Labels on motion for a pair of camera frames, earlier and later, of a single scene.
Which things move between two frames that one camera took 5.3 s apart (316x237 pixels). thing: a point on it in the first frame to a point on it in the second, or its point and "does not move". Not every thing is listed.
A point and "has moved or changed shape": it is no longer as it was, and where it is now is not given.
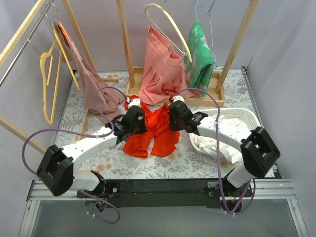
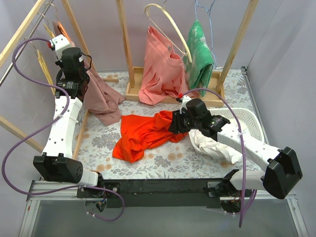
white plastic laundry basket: [248, 115] does not move
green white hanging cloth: [200, 69] does not move
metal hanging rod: [26, 43] does not move
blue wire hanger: [196, 5] does not move
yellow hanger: [54, 26] to [50, 33]
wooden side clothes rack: [10, 124] does not move
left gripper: [139, 127] to [84, 80]
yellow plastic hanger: [46, 60] to [46, 69]
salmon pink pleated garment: [164, 77] does not move
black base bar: [185, 194] does not move
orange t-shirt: [160, 130] has moved or changed shape
